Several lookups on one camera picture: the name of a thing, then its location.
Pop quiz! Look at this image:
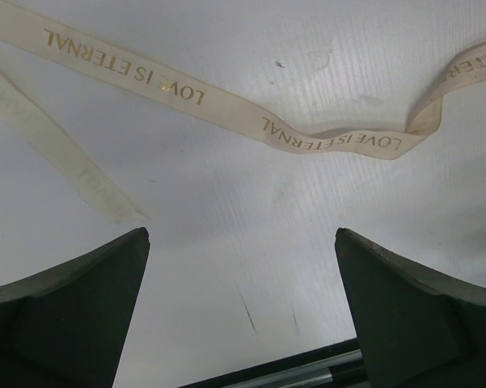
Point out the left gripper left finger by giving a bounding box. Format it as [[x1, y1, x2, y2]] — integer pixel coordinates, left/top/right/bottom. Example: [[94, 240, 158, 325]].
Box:
[[0, 228, 150, 387]]

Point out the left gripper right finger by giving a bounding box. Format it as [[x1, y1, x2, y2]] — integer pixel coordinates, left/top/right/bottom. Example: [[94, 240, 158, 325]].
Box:
[[335, 228, 486, 387]]

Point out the cream printed ribbon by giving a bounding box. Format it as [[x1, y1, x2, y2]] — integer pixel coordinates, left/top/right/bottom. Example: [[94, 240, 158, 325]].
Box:
[[0, 1, 486, 223]]

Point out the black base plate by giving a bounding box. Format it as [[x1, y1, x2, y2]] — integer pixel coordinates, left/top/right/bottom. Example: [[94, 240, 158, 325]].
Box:
[[190, 339, 370, 387]]

